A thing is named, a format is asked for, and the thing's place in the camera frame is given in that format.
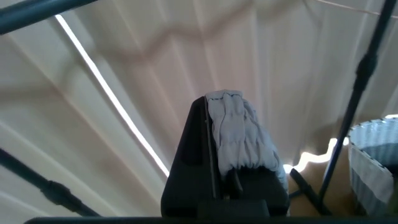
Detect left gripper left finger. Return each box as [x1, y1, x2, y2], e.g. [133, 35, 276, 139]
[160, 95, 219, 218]

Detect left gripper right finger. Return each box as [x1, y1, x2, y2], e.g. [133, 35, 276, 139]
[221, 167, 290, 216]

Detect pale grey shorts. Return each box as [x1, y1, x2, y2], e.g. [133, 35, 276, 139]
[205, 89, 289, 191]

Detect white laundry basket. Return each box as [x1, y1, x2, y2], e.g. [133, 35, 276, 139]
[347, 117, 398, 217]

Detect pink clothes hanger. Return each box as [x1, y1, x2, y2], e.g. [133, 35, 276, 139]
[313, 0, 398, 17]

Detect black clothes rack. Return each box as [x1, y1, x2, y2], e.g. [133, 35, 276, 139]
[0, 0, 398, 218]

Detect beige curtain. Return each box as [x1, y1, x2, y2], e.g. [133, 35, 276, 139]
[0, 0, 398, 218]

